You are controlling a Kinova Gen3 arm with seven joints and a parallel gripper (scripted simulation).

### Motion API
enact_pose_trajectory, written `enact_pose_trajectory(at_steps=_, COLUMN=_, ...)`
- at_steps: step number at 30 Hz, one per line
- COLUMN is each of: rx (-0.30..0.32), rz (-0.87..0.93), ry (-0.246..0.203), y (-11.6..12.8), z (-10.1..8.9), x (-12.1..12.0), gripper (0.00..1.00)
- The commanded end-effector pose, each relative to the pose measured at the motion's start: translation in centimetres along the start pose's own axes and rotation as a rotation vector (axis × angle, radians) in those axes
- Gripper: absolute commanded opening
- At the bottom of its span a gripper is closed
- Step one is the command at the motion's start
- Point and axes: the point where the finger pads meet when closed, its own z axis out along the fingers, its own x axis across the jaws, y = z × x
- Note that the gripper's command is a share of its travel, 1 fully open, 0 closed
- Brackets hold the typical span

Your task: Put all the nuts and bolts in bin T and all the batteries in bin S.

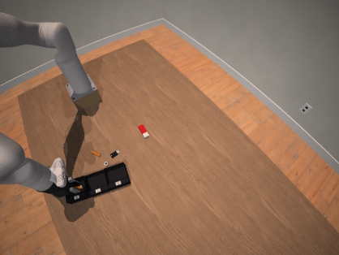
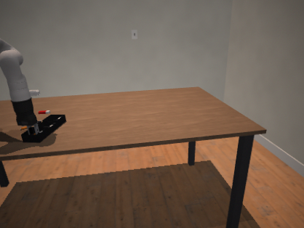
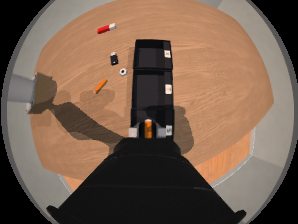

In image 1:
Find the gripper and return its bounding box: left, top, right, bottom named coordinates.
left=29, top=158, right=81, bottom=197

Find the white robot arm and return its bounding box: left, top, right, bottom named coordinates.
left=0, top=12, right=91, bottom=187

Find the black three-compartment bin rack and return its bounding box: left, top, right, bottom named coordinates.
left=66, top=162, right=131, bottom=204

